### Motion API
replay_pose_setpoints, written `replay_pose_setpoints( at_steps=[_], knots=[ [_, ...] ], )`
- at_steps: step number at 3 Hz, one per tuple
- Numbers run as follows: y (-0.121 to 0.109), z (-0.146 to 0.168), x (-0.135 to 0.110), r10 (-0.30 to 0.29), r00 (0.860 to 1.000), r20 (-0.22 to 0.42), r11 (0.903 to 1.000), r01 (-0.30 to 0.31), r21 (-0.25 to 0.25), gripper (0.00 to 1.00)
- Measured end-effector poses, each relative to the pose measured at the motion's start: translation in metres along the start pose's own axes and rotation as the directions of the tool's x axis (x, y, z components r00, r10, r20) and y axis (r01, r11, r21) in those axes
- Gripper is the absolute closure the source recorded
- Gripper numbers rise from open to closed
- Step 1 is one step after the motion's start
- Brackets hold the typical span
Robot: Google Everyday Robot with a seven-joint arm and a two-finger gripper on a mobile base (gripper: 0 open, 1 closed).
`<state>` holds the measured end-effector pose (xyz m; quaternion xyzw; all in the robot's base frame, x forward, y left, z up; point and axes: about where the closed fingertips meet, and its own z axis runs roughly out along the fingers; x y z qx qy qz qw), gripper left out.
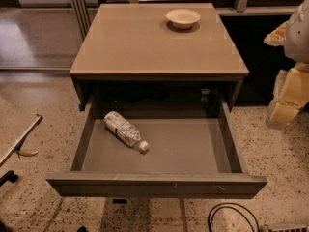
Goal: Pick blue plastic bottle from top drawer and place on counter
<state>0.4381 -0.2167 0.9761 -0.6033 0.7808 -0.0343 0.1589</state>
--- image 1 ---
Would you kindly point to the white ceramic bowl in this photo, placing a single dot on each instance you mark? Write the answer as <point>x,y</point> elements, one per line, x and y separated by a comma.
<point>183,18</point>

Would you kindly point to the open grey top drawer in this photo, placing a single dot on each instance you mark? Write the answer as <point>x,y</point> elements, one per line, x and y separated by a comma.
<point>193,153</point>

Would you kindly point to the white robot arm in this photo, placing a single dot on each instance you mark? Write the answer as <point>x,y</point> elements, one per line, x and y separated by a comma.
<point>296,46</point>

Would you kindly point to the silver door frame rail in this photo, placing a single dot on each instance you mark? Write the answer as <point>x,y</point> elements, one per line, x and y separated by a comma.
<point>81,12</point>

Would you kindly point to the black chair caster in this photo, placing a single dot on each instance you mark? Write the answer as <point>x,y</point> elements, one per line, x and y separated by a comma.
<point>9,176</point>

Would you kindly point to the blue labelled plastic bottle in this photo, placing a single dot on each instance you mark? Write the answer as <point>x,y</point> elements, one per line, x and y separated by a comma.
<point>125,131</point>

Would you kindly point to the beige drawer cabinet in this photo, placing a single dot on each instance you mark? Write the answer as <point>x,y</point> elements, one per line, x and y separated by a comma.
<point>137,41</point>

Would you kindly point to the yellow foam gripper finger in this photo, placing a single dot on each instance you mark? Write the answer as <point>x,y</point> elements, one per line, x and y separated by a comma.
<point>277,37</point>
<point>290,95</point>

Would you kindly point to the metal bar with yellow hook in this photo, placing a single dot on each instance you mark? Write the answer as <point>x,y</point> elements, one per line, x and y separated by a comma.
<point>16,147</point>

